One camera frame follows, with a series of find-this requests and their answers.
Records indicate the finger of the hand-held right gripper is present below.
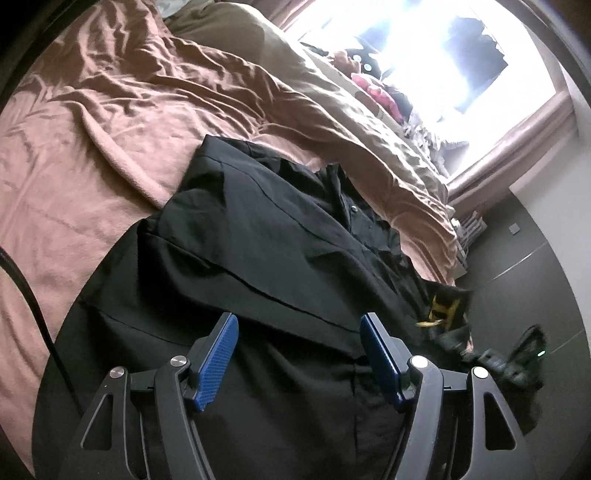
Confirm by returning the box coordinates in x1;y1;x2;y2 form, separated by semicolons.
431;324;476;361

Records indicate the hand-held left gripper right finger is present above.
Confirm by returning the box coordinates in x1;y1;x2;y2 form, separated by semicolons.
360;313;539;480

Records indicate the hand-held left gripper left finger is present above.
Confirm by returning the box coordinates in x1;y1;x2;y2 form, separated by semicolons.
58;312;239;480

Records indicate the black shirt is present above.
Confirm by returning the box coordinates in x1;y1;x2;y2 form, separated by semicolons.
32;134;472;480

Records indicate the black yellow object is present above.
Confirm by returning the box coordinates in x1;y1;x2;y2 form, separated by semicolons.
416;285;472;330

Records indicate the white rack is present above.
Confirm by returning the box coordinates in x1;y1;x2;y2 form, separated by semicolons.
455;210;489;268

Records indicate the pink curtain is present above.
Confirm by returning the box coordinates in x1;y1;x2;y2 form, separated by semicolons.
445;69;580;206

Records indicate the beige duvet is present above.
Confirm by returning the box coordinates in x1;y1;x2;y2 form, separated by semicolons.
166;0;468;283

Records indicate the brown blanket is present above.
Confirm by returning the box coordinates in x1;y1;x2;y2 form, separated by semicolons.
0;0;462;467

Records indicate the bright window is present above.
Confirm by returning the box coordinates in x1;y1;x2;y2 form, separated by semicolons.
295;0;561;155

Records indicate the black cable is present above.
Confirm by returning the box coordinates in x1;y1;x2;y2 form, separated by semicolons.
0;246;86;418

